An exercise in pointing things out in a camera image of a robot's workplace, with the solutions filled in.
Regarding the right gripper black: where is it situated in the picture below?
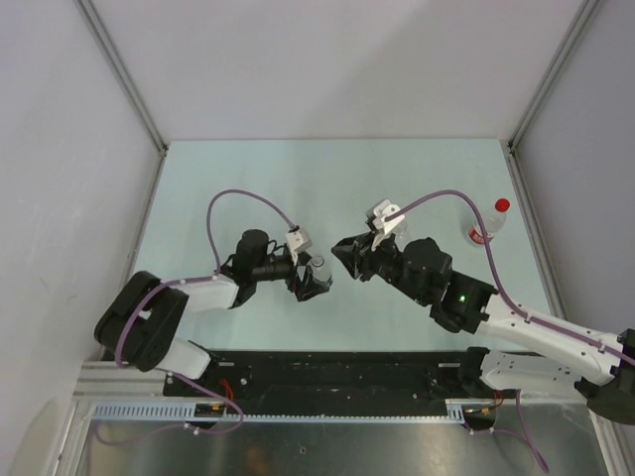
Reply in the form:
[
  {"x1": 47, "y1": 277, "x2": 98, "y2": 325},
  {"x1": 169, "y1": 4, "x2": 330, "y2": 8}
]
[{"x1": 332, "y1": 227, "x2": 430, "y2": 305}]

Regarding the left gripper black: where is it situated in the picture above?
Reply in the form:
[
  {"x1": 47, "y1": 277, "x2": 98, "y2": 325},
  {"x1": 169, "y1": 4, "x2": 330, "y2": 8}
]
[{"x1": 252, "y1": 251, "x2": 328, "y2": 301}]

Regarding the short clear bottle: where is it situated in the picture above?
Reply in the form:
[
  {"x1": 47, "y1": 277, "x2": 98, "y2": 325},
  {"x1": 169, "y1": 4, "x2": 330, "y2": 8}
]
[{"x1": 309, "y1": 254, "x2": 332, "y2": 289}]

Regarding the clear bottle red label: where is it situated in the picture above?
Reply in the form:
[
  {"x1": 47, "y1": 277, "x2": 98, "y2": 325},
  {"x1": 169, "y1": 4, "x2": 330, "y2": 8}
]
[{"x1": 467, "y1": 202, "x2": 509, "y2": 246}]

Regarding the red bottle cap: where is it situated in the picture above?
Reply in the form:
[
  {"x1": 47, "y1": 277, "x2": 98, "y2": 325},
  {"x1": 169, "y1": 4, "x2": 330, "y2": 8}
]
[{"x1": 495, "y1": 198, "x2": 511, "y2": 213}]

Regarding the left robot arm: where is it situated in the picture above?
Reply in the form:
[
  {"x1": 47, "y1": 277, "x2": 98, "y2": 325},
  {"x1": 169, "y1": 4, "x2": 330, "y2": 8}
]
[{"x1": 93, "y1": 227, "x2": 332, "y2": 397}]

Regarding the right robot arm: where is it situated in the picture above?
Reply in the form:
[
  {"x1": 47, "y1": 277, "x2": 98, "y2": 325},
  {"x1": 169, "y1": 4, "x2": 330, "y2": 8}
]
[{"x1": 331, "y1": 233, "x2": 634, "y2": 425}]

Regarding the tall clear empty bottle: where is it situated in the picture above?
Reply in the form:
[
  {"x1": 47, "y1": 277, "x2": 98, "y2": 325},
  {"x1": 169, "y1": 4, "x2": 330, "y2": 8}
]
[{"x1": 395, "y1": 220, "x2": 412, "y2": 249}]

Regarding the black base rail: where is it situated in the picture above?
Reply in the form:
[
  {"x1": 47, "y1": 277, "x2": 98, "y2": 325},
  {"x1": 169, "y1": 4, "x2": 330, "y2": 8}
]
[{"x1": 163, "y1": 347, "x2": 515, "y2": 414}]

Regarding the slotted cable duct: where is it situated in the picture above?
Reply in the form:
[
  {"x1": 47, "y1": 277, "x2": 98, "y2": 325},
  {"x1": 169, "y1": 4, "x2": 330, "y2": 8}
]
[{"x1": 92, "y1": 401, "x2": 495, "y2": 423}]

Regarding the right aluminium corner post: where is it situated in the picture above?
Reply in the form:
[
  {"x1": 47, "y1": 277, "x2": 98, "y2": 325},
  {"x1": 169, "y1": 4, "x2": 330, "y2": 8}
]
[{"x1": 505, "y1": 0, "x2": 604, "y2": 150}]

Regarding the aluminium corner post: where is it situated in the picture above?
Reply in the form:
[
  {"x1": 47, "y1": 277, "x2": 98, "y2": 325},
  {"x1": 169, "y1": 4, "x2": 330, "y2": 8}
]
[
  {"x1": 73, "y1": 0, "x2": 169, "y2": 153},
  {"x1": 505, "y1": 0, "x2": 604, "y2": 150}
]

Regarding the left aluminium corner post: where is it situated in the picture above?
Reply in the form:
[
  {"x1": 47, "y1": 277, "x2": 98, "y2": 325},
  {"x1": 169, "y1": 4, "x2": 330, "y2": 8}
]
[{"x1": 73, "y1": 0, "x2": 169, "y2": 153}]

